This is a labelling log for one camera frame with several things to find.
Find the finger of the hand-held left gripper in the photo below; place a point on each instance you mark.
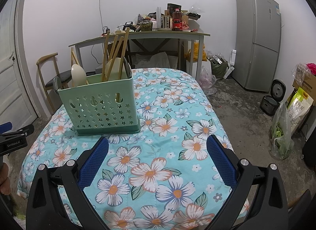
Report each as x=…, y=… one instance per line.
x=24, y=130
x=5, y=126

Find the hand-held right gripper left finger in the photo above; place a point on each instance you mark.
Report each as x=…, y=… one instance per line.
x=95, y=160

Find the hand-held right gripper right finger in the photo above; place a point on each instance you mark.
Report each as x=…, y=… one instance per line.
x=222, y=163

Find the green perforated utensil holder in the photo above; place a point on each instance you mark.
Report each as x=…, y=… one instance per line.
x=108, y=130

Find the cream rice spoon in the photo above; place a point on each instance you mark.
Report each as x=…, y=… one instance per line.
x=79, y=74

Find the bamboo chopstick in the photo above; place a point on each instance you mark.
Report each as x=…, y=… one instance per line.
x=119, y=51
x=124, y=47
x=113, y=51
x=73, y=55
x=106, y=47

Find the person's left hand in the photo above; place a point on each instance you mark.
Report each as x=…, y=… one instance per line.
x=4, y=183

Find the white panelled door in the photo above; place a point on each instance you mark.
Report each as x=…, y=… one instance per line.
x=12, y=84

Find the wooden chair with dark seat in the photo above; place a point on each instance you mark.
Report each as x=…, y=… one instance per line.
x=63, y=78

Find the floral turquoise blanket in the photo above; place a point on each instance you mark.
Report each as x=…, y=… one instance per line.
x=158, y=146

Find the clear bag of vegetables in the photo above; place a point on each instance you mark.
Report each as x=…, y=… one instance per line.
x=281, y=133

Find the black rice cooker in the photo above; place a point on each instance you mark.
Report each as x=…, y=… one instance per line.
x=274, y=96

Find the pink plastic bag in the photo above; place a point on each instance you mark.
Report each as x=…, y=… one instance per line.
x=207, y=76

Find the printed rice bag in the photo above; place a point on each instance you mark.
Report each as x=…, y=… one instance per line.
x=298, y=106

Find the green bag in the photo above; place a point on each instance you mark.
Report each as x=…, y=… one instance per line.
x=218, y=65

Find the white plastic panel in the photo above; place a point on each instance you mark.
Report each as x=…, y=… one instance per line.
x=232, y=62

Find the yellow plastic bag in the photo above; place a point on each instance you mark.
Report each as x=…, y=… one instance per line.
x=196, y=52

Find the cardboard box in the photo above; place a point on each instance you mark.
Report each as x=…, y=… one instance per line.
x=306, y=83

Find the grey woven sack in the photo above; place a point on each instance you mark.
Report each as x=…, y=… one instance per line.
x=158, y=60

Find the grey refrigerator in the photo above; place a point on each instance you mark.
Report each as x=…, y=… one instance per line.
x=256, y=47

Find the black charger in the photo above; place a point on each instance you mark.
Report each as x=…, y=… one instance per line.
x=107, y=30

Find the black handheld device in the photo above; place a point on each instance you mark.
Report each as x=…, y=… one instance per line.
x=129, y=25

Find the wooden desk with white legs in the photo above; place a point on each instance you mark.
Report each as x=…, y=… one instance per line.
x=163, y=34

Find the glass jar of green contents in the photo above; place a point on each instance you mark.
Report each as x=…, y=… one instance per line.
x=146, y=25

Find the patterned metal canister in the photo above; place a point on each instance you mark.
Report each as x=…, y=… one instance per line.
x=166, y=22

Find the dark printed box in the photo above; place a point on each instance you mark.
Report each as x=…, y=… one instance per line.
x=174, y=6

